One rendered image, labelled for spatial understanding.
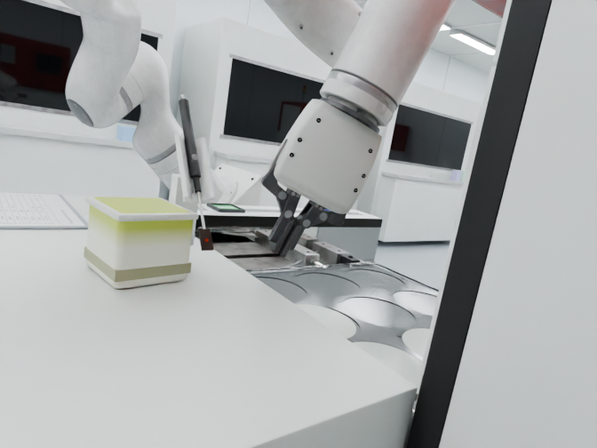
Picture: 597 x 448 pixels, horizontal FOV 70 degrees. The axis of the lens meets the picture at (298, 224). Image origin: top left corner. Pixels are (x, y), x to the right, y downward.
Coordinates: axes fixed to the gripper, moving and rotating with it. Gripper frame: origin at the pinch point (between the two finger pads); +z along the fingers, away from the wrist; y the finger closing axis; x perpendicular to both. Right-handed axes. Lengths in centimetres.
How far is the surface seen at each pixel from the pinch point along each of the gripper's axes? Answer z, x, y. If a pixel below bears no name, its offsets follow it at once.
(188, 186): 0.0, -2.3, 12.0
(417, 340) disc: 3.8, 3.8, -19.9
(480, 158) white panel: -12.9, 24.5, -1.2
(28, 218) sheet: 13.3, -9.6, 26.9
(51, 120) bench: 43, -291, 108
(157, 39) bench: -45, -319, 73
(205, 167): -2.5, -4.4, 11.2
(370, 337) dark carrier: 5.8, 3.6, -14.1
